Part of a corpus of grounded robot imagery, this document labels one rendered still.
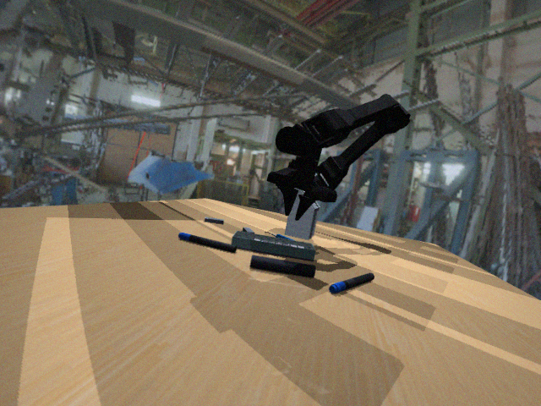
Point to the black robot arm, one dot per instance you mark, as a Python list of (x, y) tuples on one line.
[(333, 127)]

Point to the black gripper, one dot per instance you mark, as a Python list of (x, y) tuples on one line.
[(311, 194)]

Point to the dark grey keyboard with letter keys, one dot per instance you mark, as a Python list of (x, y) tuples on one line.
[(274, 246)]

